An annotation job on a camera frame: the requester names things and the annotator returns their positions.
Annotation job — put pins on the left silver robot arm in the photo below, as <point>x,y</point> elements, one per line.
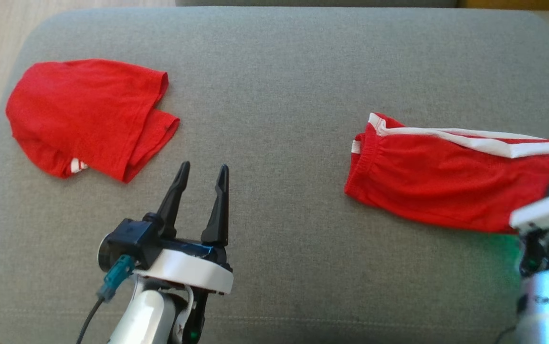
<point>145,315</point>

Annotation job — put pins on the yellow cushion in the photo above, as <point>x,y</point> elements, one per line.
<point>518,4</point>

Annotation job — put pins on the red basketball jersey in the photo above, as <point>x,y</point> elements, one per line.
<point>79,105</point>

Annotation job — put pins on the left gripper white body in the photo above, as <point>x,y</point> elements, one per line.
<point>193,272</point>

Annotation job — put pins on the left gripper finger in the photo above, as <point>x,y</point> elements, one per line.
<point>219,215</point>
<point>172,210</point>

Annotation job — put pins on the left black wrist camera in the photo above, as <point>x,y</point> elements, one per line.
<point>131,239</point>

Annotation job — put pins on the grey fabric sofa seat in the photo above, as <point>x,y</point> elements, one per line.
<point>274,71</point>

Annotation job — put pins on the red shorts with white stripe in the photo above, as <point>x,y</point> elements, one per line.
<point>422,177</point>

